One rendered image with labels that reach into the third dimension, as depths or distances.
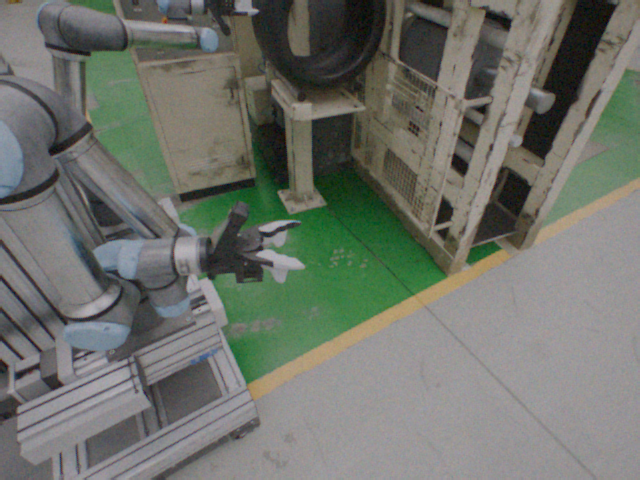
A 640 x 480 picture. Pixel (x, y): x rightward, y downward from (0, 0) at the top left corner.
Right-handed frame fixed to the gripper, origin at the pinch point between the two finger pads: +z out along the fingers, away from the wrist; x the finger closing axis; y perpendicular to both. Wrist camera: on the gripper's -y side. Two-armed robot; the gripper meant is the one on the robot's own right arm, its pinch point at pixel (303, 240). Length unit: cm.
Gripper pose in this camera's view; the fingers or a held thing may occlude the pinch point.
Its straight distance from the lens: 75.0
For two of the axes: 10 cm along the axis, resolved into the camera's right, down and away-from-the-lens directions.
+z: 10.0, -0.6, 0.7
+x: 0.9, 5.6, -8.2
